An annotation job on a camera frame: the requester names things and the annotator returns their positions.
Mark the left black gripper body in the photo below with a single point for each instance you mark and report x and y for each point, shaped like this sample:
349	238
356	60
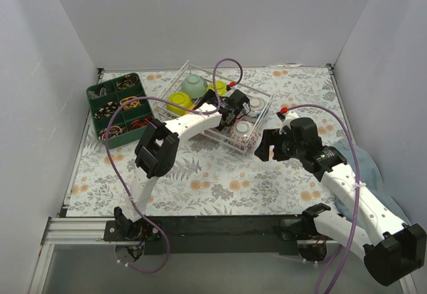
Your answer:
233	108

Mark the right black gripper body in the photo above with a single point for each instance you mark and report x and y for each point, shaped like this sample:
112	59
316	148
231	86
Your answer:
273	146

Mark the lime green bowl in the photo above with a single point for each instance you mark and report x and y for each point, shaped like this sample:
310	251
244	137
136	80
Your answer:
179	103
220	86

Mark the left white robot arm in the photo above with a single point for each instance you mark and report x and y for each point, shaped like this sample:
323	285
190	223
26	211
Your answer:
156	151

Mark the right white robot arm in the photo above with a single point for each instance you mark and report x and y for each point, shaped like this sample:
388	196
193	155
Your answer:
388	246

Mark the blue patterned white bowl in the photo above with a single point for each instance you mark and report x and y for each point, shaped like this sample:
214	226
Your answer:
256	105

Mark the red diamond patterned bowl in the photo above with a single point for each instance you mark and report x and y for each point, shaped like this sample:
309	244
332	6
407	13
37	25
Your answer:
242	136

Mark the pale green ceramic bowl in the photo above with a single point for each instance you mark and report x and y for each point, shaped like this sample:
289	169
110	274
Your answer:
194	86

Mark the blue cloth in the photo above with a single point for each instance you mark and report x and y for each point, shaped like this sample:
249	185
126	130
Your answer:
371	176

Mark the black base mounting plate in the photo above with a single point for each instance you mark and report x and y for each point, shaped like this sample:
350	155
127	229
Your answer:
279	234

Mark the green compartment organizer tray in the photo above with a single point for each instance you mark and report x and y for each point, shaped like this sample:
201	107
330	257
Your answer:
114	112

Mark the white wire dish rack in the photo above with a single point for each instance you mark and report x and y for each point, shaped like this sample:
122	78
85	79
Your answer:
220	136

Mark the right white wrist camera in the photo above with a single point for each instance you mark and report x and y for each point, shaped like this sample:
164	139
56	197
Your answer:
287	115

